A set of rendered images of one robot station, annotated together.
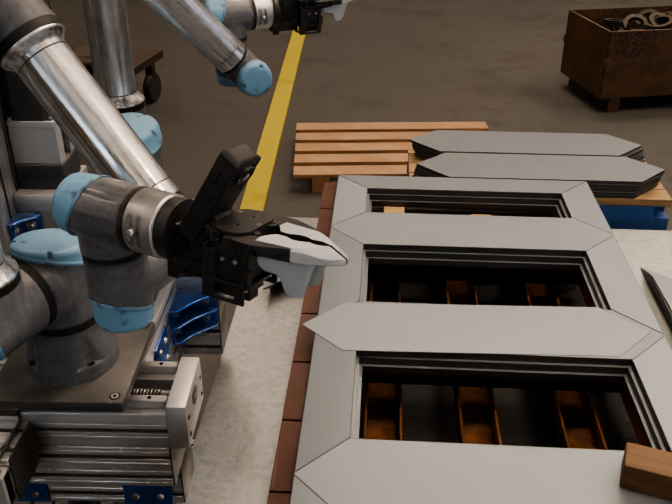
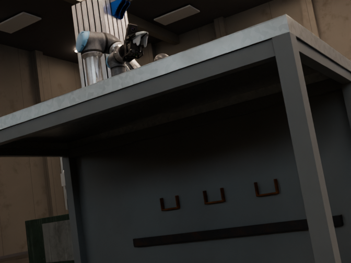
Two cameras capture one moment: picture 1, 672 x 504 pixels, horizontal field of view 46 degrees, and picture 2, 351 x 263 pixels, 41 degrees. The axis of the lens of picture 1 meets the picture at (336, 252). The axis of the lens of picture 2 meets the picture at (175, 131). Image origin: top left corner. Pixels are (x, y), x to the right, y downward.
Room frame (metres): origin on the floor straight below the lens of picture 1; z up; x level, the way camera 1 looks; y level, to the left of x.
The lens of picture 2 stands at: (-1.02, -1.01, 0.69)
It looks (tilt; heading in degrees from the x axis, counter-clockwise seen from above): 9 degrees up; 29
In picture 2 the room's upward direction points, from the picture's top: 9 degrees counter-clockwise
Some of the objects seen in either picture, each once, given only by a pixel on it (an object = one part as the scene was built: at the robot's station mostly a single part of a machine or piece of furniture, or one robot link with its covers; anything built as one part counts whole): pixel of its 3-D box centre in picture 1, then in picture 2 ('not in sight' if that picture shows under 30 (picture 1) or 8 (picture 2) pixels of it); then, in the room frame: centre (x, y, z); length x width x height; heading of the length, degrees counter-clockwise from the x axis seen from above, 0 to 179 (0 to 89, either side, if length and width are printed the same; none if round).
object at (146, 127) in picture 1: (134, 150); not in sight; (1.56, 0.43, 1.20); 0.13 x 0.12 x 0.14; 24
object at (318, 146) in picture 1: (396, 154); not in sight; (4.28, -0.35, 0.06); 1.21 x 0.83 x 0.11; 89
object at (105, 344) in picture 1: (68, 333); not in sight; (1.06, 0.44, 1.09); 0.15 x 0.15 x 0.10
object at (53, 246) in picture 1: (52, 275); not in sight; (1.05, 0.44, 1.20); 0.13 x 0.12 x 0.14; 153
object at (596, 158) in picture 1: (531, 162); not in sight; (2.39, -0.64, 0.82); 0.80 x 0.40 x 0.06; 86
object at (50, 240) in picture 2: not in sight; (118, 232); (4.96, 3.54, 0.40); 2.03 x 1.86 x 0.80; 176
